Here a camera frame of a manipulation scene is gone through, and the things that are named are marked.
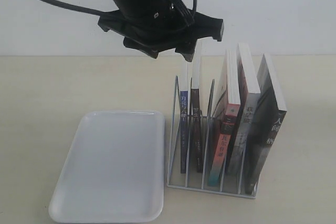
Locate dark brown spine book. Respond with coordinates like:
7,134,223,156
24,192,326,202
190,40,203,174

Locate black grey cover book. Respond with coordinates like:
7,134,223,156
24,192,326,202
244,54,287,195

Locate pink red spine book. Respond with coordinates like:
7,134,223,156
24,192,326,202
207,50,241,186

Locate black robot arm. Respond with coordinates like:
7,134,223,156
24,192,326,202
98,0,224,62

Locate white wire book rack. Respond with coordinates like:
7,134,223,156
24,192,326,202
166,74,263,198

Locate white plastic tray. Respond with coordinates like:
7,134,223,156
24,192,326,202
48,110,165,223

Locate blue moon cover book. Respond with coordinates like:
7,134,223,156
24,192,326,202
180,60,190,174

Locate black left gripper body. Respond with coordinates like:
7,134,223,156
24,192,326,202
98,12,224,53

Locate grey white spine book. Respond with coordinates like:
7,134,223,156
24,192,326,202
226,42,260,175

